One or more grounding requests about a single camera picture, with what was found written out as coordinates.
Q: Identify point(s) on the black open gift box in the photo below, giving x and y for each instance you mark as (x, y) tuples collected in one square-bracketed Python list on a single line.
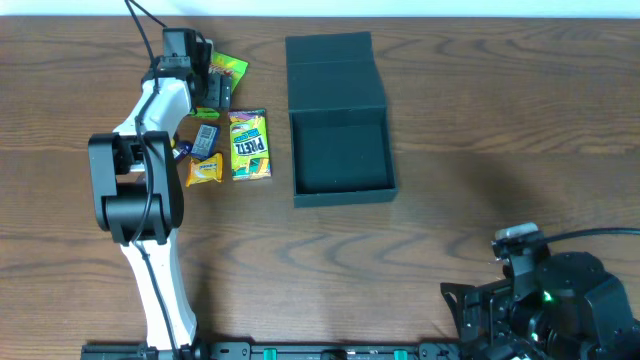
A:
[(340, 138)]

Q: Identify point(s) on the yellow Julie's Le-mond biscuit pack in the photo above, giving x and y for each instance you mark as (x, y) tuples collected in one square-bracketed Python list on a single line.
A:
[(203, 171)]

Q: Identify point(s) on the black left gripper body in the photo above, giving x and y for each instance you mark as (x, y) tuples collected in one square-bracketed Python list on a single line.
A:
[(220, 91)]

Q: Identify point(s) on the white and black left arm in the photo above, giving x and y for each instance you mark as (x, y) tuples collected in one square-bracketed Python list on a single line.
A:
[(138, 197)]

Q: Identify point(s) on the green Haribo gummy bag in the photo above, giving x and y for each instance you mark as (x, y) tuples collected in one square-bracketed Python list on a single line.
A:
[(228, 65)]

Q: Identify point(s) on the blue fruit and nut bar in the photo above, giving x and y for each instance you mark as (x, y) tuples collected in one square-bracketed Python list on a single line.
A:
[(183, 150)]

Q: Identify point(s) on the blue gum pack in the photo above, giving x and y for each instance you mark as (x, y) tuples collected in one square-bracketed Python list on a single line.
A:
[(205, 141)]

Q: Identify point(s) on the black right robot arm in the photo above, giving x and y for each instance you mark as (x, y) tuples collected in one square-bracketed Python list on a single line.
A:
[(548, 305)]

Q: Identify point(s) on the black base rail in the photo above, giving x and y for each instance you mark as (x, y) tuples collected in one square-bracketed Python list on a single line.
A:
[(246, 351)]

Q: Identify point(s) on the yellow Pretz snack box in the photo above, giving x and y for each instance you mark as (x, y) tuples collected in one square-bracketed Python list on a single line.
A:
[(250, 157)]

